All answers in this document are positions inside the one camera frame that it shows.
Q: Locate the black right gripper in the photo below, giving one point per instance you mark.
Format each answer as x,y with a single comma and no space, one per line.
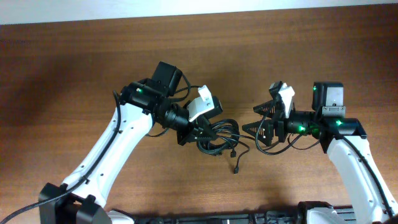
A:
278,118

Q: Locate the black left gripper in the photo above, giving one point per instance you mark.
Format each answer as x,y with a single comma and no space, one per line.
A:
201,123

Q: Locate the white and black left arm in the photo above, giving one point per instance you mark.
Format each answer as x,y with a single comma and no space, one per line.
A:
82,196

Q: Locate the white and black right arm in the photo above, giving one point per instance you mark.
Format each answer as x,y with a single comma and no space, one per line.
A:
342,139

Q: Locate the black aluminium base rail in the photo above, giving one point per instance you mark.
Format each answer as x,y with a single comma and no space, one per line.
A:
304,212

